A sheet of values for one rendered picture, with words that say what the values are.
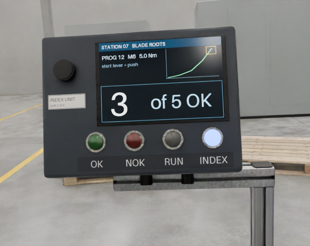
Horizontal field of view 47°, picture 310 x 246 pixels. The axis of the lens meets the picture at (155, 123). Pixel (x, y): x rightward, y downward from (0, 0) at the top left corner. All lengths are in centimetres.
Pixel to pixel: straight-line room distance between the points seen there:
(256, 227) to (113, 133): 26
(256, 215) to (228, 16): 594
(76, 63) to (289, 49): 621
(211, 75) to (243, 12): 601
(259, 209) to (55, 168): 30
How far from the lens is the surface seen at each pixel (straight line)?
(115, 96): 47
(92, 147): 47
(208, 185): 54
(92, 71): 48
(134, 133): 46
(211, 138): 45
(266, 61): 653
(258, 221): 57
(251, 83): 649
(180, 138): 45
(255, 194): 55
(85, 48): 50
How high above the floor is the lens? 122
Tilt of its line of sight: 11 degrees down
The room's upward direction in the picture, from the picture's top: 3 degrees counter-clockwise
